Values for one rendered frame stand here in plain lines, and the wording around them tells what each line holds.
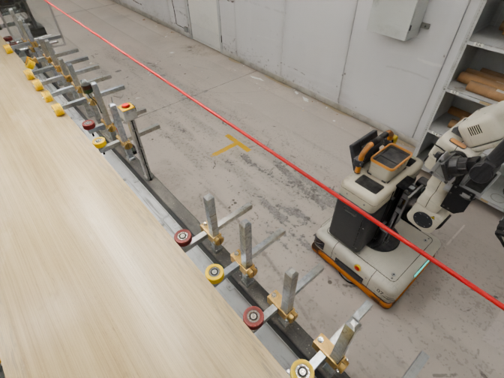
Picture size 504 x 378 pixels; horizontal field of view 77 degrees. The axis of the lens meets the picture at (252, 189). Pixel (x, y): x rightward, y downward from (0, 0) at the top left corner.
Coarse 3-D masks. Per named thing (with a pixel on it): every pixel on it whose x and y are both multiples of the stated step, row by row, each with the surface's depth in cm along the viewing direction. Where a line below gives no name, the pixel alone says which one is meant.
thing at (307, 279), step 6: (318, 264) 144; (312, 270) 142; (318, 270) 142; (306, 276) 140; (312, 276) 140; (300, 282) 138; (306, 282) 138; (300, 288) 136; (270, 306) 130; (264, 312) 128; (270, 312) 128; (276, 312) 131; (264, 318) 127; (252, 330) 123
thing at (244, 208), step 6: (246, 204) 170; (240, 210) 167; (246, 210) 168; (228, 216) 164; (234, 216) 164; (240, 216) 168; (222, 222) 161; (228, 222) 163; (198, 234) 156; (204, 234) 156; (192, 240) 153; (198, 240) 154; (186, 246) 151; (192, 246) 152
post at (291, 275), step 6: (288, 270) 109; (294, 270) 108; (288, 276) 108; (294, 276) 108; (288, 282) 111; (294, 282) 111; (288, 288) 113; (294, 288) 115; (282, 294) 120; (288, 294) 116; (294, 294) 119; (282, 300) 123; (288, 300) 118; (282, 306) 126; (288, 306) 122; (288, 312) 127; (282, 318) 133
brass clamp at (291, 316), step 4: (276, 292) 133; (268, 296) 132; (276, 296) 132; (280, 296) 132; (268, 300) 133; (272, 300) 131; (276, 300) 131; (280, 300) 131; (276, 304) 129; (280, 304) 129; (280, 308) 128; (292, 308) 128; (280, 312) 129; (284, 312) 127; (292, 312) 127; (296, 312) 129; (284, 316) 128; (288, 316) 127; (292, 316) 126; (296, 316) 128; (288, 320) 127; (292, 320) 128
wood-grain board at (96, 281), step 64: (0, 64) 286; (0, 128) 212; (64, 128) 211; (0, 192) 168; (64, 192) 168; (128, 192) 167; (0, 256) 139; (64, 256) 139; (128, 256) 138; (0, 320) 119; (64, 320) 119; (128, 320) 118; (192, 320) 118
